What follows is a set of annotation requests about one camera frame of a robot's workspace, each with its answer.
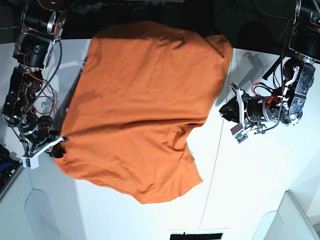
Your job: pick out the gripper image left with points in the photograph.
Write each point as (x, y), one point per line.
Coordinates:
(38, 139)

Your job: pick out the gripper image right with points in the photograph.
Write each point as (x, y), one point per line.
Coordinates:
(258, 113)

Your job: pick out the orange t-shirt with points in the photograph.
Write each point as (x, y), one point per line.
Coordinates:
(154, 180)

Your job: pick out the bin with dark items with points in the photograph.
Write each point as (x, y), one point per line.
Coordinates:
(8, 168)

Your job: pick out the grey panel left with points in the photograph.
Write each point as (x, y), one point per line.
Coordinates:
(26, 213)

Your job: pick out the grey panel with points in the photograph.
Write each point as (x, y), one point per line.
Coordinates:
(288, 222)
(26, 213)

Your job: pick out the white framed black slot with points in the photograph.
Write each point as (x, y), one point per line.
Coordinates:
(196, 234)

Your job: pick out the grey panel right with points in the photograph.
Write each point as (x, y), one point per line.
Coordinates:
(288, 222)

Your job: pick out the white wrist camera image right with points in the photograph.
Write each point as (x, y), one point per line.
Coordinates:
(239, 133)

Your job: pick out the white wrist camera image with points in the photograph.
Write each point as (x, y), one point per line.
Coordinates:
(239, 133)
(30, 162)

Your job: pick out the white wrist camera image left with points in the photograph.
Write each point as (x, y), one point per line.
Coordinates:
(30, 162)

